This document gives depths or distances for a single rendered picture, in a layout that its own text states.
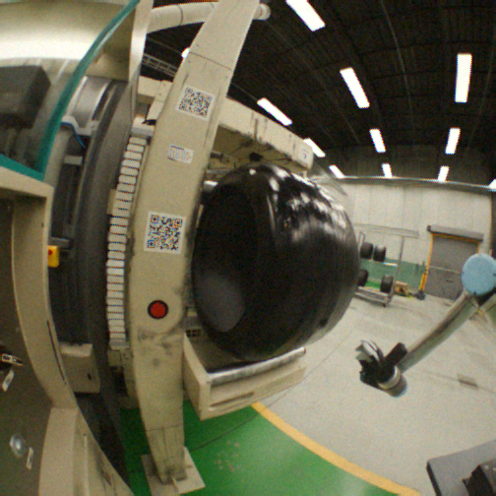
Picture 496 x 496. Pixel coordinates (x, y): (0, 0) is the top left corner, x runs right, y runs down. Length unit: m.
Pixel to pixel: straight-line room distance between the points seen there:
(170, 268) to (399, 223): 11.40
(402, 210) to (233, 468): 11.65
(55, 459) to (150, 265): 0.39
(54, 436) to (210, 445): 1.08
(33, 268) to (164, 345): 0.31
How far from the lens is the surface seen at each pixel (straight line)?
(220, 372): 0.48
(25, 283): 0.32
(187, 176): 0.39
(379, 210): 11.78
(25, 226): 0.31
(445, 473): 1.01
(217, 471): 1.32
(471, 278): 0.66
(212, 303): 0.74
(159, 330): 0.44
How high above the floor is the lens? 1.24
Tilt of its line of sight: 4 degrees down
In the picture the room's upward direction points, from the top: 10 degrees clockwise
